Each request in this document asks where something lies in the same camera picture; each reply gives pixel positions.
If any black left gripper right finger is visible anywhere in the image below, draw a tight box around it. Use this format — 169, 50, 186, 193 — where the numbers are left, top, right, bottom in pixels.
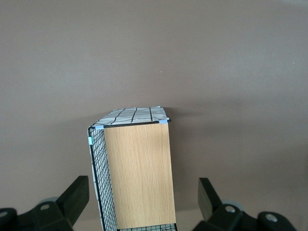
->
193, 177, 298, 231

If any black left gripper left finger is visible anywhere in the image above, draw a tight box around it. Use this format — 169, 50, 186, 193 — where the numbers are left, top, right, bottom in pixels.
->
0, 175, 90, 231

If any wire basket with checked lining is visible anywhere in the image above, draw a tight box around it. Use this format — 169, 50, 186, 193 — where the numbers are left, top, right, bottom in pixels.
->
86, 105, 179, 231

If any light wooden step shelf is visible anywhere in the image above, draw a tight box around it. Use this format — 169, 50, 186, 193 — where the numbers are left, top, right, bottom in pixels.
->
103, 123, 177, 229

